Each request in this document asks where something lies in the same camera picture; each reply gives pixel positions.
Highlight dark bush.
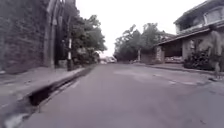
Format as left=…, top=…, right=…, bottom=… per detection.
left=183, top=48, right=214, bottom=71

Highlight grey asphalt road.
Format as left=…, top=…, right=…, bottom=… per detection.
left=16, top=62, right=224, bottom=128

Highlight group of trees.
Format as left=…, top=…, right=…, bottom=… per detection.
left=113, top=22, right=168, bottom=64
left=54, top=3, right=108, bottom=68

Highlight grey block wall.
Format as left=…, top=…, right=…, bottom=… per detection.
left=0, top=0, right=51, bottom=75

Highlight dark concrete kerb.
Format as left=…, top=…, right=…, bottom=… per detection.
left=0, top=64, right=98, bottom=128

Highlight building with roof overhang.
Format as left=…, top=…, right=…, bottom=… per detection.
left=154, top=0, right=224, bottom=66

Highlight grey concrete pavement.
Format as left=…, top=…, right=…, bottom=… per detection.
left=0, top=65, right=88, bottom=114

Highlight dark pole with white bands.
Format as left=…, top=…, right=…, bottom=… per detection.
left=65, top=0, right=75, bottom=72

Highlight vehicle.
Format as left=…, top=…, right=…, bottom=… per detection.
left=99, top=56, right=118, bottom=65

